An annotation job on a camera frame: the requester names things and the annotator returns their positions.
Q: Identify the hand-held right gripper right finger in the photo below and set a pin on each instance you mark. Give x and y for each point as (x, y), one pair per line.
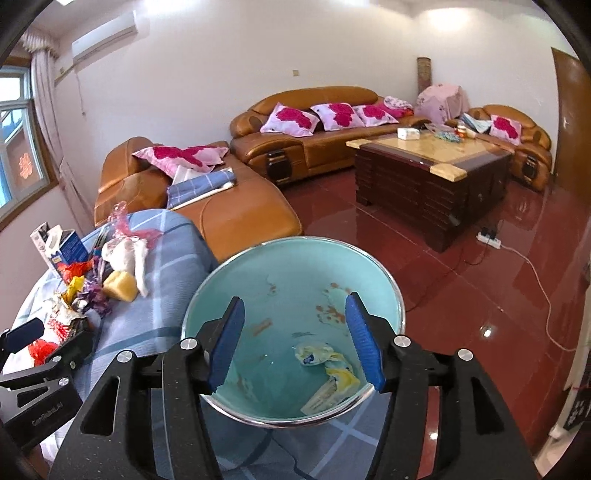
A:
(364, 344)

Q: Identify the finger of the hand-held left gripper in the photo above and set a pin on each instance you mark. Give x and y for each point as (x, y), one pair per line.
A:
(69, 353)
(23, 336)

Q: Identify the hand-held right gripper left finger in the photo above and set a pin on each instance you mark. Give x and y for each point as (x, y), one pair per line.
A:
(226, 344)

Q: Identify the teal enamel basin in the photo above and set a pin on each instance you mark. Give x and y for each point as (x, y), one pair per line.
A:
(286, 295)

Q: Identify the yellow sponge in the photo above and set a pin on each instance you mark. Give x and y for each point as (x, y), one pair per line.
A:
(120, 286)

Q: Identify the red plastic scrap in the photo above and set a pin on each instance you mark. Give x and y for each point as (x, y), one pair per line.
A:
(40, 353)

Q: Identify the red dotted white wrapper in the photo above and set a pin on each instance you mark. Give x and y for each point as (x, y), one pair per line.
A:
(64, 325)

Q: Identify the yellow white crumpled wrapper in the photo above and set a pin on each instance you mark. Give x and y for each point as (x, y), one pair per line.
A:
(323, 364)

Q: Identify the purple crumpled wrapper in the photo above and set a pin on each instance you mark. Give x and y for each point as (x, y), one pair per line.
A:
(97, 297)

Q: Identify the orange crumpled wrapper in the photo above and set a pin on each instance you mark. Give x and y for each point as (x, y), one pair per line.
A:
(78, 271)

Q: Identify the white milk carton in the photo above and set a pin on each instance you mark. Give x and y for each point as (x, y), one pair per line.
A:
(42, 249)

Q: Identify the blue plaid tablecloth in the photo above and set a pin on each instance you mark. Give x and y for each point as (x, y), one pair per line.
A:
(171, 258)

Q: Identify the silver foil sachet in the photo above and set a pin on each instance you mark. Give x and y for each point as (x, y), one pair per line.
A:
(101, 237)

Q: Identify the pink plastic bag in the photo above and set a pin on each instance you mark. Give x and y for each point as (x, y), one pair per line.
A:
(127, 228)

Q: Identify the tan leather chaise sofa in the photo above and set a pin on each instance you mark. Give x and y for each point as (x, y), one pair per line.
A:
(249, 207)

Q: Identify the folded blue plaid sheet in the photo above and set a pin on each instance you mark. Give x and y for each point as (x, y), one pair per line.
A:
(201, 187)

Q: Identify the white power strip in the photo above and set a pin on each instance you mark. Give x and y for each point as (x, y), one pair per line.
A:
(488, 237)

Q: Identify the red paper window decoration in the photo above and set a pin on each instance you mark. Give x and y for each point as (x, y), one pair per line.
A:
(26, 167)

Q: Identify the dark wooden coffee table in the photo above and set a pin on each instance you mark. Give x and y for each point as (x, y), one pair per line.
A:
(425, 184)

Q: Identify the long pink floral pillow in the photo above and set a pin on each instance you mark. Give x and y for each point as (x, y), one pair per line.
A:
(184, 154)

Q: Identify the tan leather long sofa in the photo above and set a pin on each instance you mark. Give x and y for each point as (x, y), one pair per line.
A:
(332, 147)

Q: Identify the pale pink curtain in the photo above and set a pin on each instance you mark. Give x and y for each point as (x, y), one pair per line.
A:
(53, 138)

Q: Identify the white tissue box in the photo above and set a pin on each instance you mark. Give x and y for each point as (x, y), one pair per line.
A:
(408, 133)

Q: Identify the pile of colourful small items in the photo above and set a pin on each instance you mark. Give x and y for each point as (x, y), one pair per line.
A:
(448, 137)

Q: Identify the crumpled floral cloth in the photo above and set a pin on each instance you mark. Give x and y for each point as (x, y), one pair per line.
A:
(399, 107)

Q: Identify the blue white cloth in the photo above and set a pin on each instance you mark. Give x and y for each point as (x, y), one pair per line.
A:
(475, 123)

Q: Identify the pink cloth covered furniture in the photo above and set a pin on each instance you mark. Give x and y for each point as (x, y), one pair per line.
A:
(441, 102)

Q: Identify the tan leather armchair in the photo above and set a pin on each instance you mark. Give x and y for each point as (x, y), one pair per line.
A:
(531, 138)

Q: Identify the rolled brown mat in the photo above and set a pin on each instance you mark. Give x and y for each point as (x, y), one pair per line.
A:
(424, 76)

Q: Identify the brown wooden door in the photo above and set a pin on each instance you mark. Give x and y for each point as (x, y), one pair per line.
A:
(572, 120)

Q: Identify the white air conditioner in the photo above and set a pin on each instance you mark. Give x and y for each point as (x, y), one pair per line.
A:
(104, 34)

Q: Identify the window with grey frame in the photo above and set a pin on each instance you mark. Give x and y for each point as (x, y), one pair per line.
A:
(18, 138)

